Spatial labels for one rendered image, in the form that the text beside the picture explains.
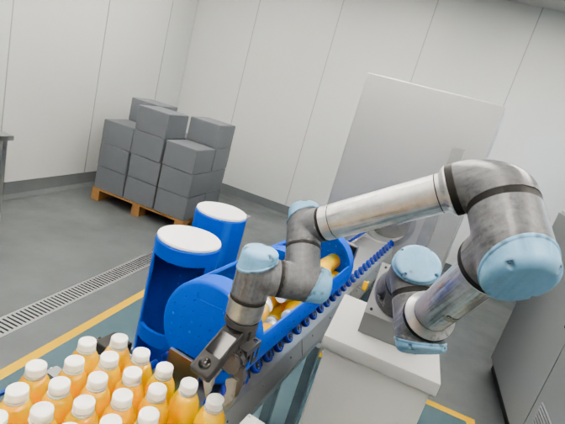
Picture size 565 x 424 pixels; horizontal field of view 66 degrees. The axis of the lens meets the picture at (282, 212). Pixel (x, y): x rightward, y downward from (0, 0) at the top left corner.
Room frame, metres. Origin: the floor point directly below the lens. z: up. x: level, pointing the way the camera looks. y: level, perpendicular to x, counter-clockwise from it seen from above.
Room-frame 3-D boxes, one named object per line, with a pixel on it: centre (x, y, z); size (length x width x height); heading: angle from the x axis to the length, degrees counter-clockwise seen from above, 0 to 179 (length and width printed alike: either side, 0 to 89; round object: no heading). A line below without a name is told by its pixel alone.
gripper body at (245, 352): (0.80, 0.02, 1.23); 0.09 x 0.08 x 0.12; 157
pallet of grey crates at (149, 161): (4.87, 1.47, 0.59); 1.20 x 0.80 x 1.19; 75
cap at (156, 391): (0.76, 0.15, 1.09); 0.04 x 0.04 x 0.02
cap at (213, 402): (0.77, 0.03, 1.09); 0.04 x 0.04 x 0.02
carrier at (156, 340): (1.76, 0.36, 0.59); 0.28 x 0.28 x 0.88
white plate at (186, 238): (1.76, 0.36, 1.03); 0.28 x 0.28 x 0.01
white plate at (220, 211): (2.26, 0.32, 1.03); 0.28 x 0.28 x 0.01
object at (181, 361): (0.95, 0.13, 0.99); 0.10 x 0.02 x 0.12; 67
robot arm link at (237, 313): (0.79, 0.02, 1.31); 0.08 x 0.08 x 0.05
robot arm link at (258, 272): (0.79, 0.02, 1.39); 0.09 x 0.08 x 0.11; 103
